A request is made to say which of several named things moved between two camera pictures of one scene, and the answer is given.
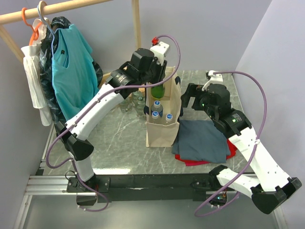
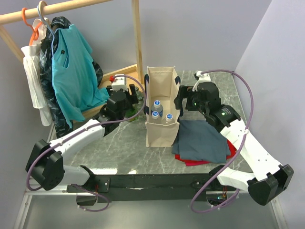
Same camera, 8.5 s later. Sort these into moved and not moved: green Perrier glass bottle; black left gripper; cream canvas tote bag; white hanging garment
Moved: green Perrier glass bottle; black left gripper
Not moved: white hanging garment; cream canvas tote bag
